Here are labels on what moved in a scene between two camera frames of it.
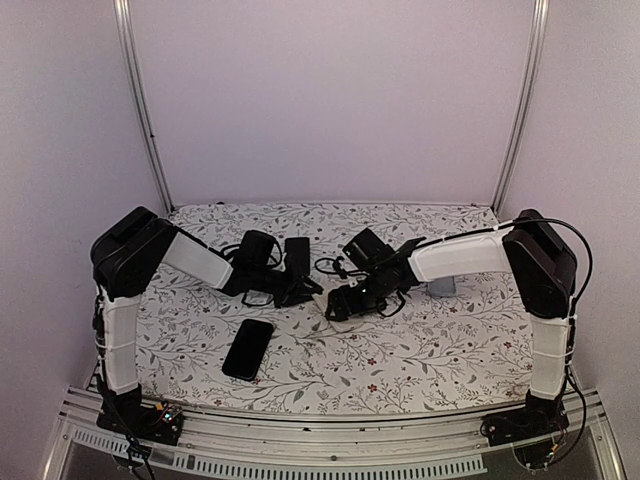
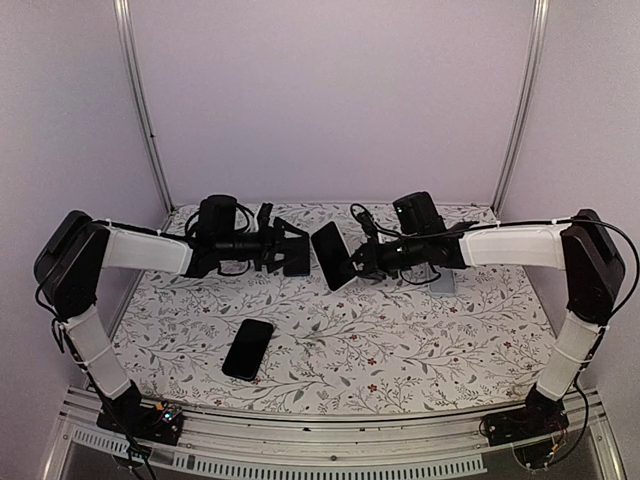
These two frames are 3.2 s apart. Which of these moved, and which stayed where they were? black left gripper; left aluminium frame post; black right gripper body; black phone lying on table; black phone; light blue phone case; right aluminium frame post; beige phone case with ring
Moved: beige phone case with ring; black left gripper; black right gripper body
Stayed: left aluminium frame post; black phone lying on table; right aluminium frame post; light blue phone case; black phone
